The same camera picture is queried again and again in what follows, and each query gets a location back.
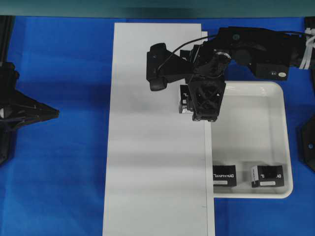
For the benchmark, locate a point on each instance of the white base board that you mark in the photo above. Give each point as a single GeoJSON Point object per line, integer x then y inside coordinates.
{"type": "Point", "coordinates": [158, 160]}

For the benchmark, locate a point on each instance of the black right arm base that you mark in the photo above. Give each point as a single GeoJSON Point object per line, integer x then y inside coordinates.
{"type": "Point", "coordinates": [306, 143]}

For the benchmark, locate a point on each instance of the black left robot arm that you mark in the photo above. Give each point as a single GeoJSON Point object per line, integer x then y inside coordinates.
{"type": "Point", "coordinates": [8, 74]}

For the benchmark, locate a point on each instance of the black box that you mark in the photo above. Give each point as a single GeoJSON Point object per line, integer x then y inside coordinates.
{"type": "Point", "coordinates": [185, 100]}
{"type": "Point", "coordinates": [267, 176]}
{"type": "Point", "coordinates": [224, 175]}

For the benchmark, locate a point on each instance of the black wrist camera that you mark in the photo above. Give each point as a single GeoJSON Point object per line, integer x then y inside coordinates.
{"type": "Point", "coordinates": [164, 67]}

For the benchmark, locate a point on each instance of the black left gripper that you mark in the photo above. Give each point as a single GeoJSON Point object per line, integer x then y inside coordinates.
{"type": "Point", "coordinates": [18, 110]}

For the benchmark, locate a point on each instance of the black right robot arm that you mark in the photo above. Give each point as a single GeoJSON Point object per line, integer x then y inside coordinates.
{"type": "Point", "coordinates": [266, 53]}

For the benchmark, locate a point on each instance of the white plastic tray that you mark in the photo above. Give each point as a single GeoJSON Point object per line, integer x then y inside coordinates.
{"type": "Point", "coordinates": [251, 130]}

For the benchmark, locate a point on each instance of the blue table cloth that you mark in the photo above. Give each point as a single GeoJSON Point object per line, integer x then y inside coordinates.
{"type": "Point", "coordinates": [53, 183]}

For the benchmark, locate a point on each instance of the white cable ties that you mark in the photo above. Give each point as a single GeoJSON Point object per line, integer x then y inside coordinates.
{"type": "Point", "coordinates": [310, 44]}

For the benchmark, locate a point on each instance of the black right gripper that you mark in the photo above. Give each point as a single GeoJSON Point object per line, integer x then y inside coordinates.
{"type": "Point", "coordinates": [205, 84]}

